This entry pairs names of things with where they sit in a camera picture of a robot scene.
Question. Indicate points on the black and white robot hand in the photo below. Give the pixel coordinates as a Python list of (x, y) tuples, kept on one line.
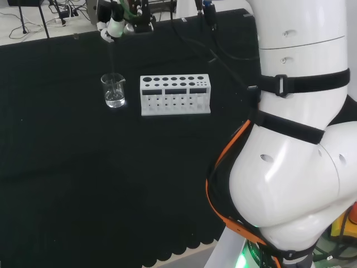
[(115, 26)]

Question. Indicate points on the clear glass rod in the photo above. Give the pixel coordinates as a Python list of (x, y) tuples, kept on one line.
[(113, 58)]

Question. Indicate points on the white test tube rack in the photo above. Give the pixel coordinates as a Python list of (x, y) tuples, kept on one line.
[(174, 104)]

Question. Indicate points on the white power strip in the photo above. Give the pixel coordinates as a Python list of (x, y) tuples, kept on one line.
[(69, 17)]

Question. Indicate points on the clear glass beaker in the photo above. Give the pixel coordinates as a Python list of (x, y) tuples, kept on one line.
[(114, 96)]

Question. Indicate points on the thick black tripod stand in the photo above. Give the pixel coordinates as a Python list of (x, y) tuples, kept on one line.
[(45, 25)]

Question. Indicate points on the thin black tripod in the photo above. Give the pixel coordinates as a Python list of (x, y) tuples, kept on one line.
[(24, 30)]

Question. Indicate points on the black box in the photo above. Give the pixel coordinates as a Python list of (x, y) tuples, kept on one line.
[(25, 2)]

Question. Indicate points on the black bench cloth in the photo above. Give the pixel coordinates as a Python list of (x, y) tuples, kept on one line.
[(83, 167)]

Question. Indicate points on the yellow stop button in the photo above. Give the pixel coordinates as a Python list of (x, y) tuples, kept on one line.
[(341, 226)]

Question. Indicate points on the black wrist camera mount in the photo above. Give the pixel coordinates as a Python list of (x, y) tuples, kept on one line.
[(144, 23)]

